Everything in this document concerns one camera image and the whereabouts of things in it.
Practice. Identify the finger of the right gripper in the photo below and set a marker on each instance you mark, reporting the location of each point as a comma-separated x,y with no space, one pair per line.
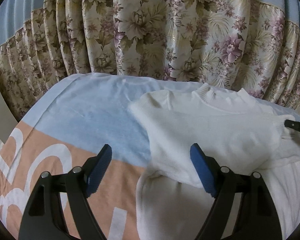
295,125

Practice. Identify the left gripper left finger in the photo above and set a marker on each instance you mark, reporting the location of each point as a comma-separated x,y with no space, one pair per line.
44,216

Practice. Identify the blue and floral curtain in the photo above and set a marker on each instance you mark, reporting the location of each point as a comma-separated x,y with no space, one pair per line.
234,44

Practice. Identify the peach and blue blanket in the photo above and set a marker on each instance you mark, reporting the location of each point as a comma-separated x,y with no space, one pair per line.
71,123

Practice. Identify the white knit sweater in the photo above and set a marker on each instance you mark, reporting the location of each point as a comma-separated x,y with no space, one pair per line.
237,130

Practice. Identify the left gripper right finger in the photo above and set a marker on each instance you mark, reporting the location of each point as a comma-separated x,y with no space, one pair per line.
257,216

